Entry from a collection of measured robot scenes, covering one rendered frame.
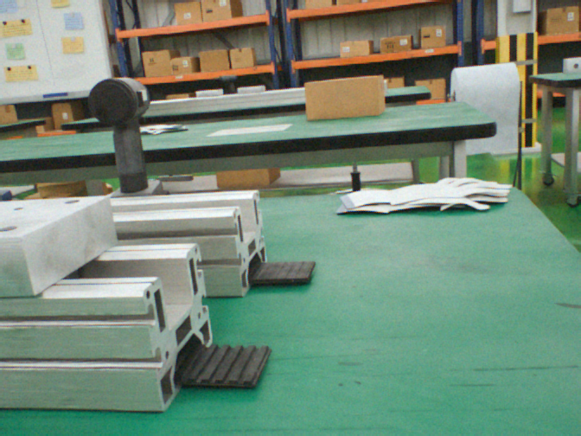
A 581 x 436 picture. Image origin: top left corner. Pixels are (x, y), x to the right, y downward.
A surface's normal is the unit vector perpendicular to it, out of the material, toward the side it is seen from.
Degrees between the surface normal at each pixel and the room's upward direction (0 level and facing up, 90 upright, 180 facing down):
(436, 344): 0
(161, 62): 88
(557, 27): 96
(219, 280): 90
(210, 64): 93
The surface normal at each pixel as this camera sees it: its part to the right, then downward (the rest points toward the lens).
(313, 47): -0.18, 0.26
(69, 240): 0.98, -0.04
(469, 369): -0.10, -0.96
